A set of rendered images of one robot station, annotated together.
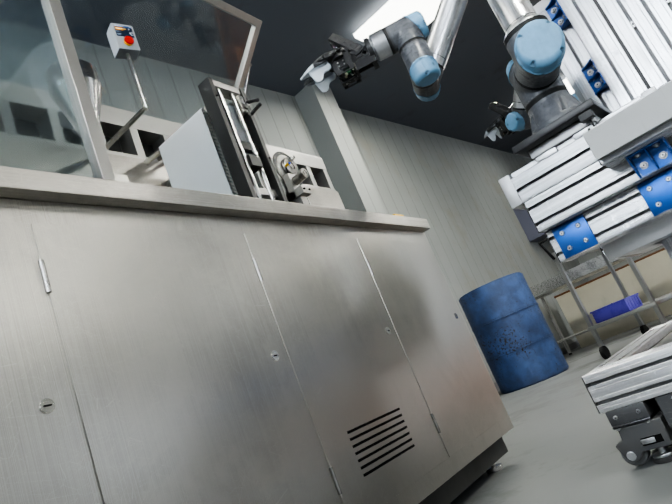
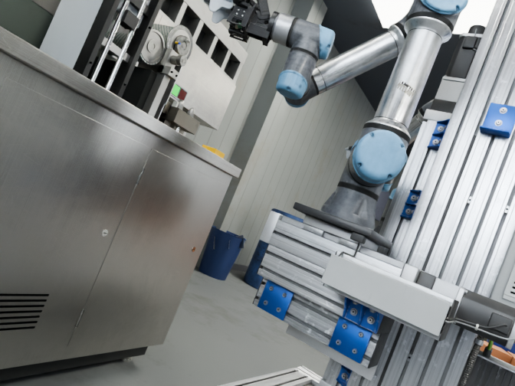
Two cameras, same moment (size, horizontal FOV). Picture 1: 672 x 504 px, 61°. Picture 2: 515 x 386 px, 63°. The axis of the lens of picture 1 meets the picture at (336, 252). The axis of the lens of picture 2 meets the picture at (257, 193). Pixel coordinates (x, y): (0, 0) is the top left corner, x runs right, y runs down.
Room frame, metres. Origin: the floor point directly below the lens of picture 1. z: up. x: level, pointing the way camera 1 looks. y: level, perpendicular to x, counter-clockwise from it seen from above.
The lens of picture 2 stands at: (0.31, -0.36, 0.74)
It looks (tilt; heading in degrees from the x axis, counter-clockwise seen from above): 3 degrees up; 357
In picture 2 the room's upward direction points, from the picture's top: 22 degrees clockwise
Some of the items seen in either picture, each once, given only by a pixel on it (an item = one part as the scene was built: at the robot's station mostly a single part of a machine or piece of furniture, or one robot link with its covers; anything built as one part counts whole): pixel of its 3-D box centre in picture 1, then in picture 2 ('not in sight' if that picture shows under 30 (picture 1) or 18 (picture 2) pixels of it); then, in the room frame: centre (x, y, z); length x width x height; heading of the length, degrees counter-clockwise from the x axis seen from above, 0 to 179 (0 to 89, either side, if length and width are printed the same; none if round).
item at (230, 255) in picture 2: not in sight; (222, 252); (4.75, -0.51, 0.26); 0.44 x 0.40 x 0.51; 57
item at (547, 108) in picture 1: (554, 114); (352, 206); (1.46, -0.68, 0.87); 0.15 x 0.15 x 0.10
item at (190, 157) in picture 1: (199, 202); (78, 8); (1.77, 0.36, 1.17); 0.34 x 0.05 x 0.54; 59
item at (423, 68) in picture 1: (421, 65); (296, 76); (1.39, -0.40, 1.12); 0.11 x 0.08 x 0.11; 170
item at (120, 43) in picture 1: (124, 40); not in sight; (1.52, 0.36, 1.66); 0.07 x 0.07 x 0.10; 44
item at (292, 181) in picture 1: (307, 209); (161, 89); (1.93, 0.04, 1.05); 0.06 x 0.05 x 0.31; 59
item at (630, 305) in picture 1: (625, 278); not in sight; (4.60, -2.01, 0.49); 1.05 x 0.61 x 0.99; 139
